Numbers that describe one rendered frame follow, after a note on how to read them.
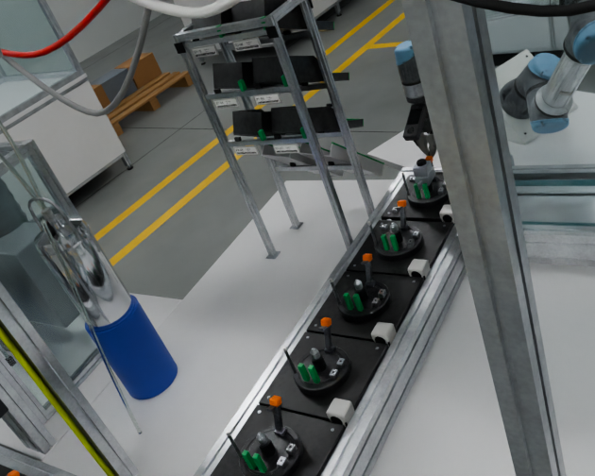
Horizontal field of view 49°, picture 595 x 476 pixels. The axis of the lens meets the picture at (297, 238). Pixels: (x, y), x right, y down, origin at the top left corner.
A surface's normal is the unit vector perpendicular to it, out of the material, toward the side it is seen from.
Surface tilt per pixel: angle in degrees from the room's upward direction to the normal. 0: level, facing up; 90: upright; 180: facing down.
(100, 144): 90
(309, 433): 0
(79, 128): 90
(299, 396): 0
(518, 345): 90
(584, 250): 90
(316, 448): 0
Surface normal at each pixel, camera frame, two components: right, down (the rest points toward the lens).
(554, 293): -0.32, -0.79
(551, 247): -0.47, 0.61
